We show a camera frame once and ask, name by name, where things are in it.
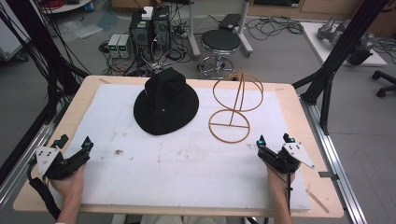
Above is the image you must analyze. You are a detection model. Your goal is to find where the black office chair base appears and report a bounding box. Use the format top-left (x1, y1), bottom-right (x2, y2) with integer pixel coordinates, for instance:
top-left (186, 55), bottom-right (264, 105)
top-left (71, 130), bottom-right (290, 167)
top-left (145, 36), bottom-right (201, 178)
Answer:
top-left (371, 69), bottom-right (396, 99)

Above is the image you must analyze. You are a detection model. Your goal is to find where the grey tape strip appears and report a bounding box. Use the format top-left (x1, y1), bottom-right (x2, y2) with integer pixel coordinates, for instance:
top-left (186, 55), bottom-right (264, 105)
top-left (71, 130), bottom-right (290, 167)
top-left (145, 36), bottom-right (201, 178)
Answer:
top-left (318, 170), bottom-right (340, 182)

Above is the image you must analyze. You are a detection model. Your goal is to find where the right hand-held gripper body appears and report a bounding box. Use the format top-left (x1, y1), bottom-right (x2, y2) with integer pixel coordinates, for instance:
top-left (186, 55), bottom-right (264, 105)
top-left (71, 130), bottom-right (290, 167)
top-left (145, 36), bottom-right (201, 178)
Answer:
top-left (257, 141), bottom-right (316, 175)

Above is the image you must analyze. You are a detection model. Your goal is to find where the black computer tower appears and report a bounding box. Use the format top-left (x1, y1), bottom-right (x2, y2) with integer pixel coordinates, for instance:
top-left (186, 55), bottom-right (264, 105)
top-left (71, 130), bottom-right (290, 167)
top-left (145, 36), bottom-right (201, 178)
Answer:
top-left (151, 5), bottom-right (173, 51)
top-left (128, 10), bottom-right (154, 62)

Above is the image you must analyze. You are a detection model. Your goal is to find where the thin wooden stick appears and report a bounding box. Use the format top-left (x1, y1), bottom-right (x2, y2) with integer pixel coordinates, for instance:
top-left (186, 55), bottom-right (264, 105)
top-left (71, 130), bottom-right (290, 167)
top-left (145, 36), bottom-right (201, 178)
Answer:
top-left (305, 188), bottom-right (331, 215)

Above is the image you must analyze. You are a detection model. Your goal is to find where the white stand leg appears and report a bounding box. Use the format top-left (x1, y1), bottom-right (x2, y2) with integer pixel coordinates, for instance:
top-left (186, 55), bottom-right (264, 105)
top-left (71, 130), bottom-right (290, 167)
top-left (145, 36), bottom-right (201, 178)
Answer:
top-left (236, 0), bottom-right (254, 58)
top-left (186, 0), bottom-right (203, 59)

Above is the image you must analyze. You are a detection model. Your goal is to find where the tangle of black floor cables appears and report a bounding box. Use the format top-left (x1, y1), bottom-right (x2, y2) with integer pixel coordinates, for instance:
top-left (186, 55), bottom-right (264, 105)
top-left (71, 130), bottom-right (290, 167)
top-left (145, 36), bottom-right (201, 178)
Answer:
top-left (245, 14), bottom-right (304, 42)

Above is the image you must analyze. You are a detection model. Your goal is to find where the black brimmed hat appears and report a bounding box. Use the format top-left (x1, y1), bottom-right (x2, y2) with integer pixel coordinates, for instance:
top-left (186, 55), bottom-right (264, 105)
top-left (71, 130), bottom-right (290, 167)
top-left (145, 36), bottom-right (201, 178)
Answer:
top-left (133, 66), bottom-right (200, 136)

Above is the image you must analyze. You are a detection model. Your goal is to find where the clear plastic sheet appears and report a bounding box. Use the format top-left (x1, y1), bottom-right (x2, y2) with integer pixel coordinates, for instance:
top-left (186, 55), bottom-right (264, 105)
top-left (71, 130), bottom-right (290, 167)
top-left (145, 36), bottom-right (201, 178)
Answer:
top-left (58, 20), bottom-right (105, 42)

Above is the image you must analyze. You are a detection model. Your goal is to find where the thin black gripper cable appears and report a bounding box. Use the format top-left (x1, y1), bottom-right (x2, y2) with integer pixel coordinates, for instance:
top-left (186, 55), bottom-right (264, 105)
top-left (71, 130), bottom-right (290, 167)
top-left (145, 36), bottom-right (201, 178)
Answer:
top-left (284, 161), bottom-right (294, 217)

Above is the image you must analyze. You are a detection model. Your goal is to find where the black sleeved gripper cable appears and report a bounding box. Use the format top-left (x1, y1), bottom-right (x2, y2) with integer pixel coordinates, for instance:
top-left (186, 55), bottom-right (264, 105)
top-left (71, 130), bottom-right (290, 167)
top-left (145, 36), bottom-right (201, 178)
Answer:
top-left (26, 154), bottom-right (62, 220)

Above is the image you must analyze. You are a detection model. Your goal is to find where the round white table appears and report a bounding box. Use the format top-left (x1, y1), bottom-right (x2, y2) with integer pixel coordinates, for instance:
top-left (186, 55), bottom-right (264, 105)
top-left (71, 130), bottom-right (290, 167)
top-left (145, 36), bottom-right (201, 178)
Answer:
top-left (39, 0), bottom-right (94, 15)

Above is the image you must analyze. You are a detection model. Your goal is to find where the black flat box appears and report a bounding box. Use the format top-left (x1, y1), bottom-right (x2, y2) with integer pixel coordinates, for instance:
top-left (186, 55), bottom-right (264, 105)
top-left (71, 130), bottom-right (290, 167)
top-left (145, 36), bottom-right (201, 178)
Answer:
top-left (218, 13), bottom-right (243, 33)

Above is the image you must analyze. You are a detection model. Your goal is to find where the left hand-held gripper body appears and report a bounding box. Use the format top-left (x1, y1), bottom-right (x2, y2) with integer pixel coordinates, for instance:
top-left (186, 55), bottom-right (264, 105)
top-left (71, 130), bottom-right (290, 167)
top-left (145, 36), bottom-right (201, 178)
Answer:
top-left (35, 144), bottom-right (92, 181)

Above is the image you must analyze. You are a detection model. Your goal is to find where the white box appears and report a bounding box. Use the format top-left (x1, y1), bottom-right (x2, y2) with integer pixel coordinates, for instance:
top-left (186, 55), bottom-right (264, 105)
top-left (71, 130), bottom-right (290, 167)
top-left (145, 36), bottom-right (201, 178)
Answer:
top-left (141, 6), bottom-right (155, 21)

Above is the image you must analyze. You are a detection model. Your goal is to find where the grey power supply unit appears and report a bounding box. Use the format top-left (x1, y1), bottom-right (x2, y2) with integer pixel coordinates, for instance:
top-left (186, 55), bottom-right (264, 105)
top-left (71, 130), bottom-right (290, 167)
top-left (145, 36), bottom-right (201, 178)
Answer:
top-left (106, 34), bottom-right (121, 59)
top-left (118, 34), bottom-right (134, 59)

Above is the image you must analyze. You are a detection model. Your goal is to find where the black metal frame post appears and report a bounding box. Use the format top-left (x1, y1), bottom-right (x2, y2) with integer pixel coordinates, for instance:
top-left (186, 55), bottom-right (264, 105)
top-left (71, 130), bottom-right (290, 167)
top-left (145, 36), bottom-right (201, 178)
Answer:
top-left (0, 0), bottom-right (92, 125)
top-left (291, 0), bottom-right (392, 136)

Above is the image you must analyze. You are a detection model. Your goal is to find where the white foam mat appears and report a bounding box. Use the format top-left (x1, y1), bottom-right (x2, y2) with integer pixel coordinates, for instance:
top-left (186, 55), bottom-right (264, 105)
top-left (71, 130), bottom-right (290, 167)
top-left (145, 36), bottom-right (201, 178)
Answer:
top-left (49, 82), bottom-right (313, 214)

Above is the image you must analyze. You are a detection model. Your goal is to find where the aluminium rail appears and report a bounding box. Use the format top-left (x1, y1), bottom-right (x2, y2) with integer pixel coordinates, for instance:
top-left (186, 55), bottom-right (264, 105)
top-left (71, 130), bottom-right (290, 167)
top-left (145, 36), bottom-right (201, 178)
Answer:
top-left (299, 94), bottom-right (369, 224)
top-left (0, 104), bottom-right (71, 213)

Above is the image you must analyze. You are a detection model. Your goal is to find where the wooden ring hat stand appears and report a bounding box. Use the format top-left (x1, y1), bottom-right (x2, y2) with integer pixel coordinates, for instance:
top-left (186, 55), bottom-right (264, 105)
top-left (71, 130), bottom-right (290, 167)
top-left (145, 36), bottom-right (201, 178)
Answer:
top-left (207, 67), bottom-right (265, 145)

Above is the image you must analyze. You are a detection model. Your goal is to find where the white platform board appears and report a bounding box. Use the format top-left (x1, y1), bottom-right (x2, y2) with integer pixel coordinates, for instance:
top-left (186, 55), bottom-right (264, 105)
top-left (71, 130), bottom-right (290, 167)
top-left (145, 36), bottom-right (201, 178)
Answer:
top-left (299, 21), bottom-right (388, 68)

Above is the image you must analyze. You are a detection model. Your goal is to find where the black round stool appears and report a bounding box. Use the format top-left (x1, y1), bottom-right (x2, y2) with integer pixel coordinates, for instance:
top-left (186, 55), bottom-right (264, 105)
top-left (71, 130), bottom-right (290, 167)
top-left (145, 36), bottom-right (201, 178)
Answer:
top-left (197, 29), bottom-right (243, 79)

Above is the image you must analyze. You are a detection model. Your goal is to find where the person's left hand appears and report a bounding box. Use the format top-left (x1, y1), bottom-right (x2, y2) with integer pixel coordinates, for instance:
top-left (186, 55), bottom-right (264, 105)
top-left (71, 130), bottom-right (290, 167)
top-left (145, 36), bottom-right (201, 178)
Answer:
top-left (50, 163), bottom-right (87, 203)

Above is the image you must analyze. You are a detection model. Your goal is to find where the person's right hand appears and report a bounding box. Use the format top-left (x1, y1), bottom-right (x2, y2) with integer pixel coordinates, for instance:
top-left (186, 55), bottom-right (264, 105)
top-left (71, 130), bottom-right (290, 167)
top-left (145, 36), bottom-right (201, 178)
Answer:
top-left (265, 164), bottom-right (297, 195)

